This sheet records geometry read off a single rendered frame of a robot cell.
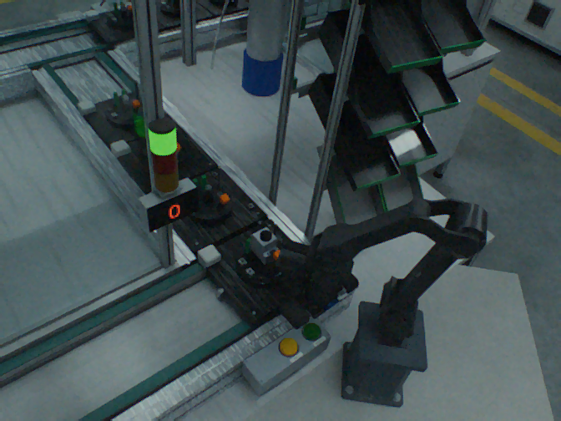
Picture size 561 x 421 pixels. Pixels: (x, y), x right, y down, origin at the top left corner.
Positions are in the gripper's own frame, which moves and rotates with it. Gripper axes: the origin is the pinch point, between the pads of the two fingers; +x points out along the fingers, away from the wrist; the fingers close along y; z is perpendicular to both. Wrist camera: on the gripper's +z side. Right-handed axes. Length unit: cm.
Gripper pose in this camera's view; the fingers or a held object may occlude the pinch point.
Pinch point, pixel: (316, 308)
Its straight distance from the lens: 115.2
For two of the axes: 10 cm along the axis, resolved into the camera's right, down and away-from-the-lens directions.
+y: -7.6, 4.0, -5.0
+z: -6.4, -6.0, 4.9
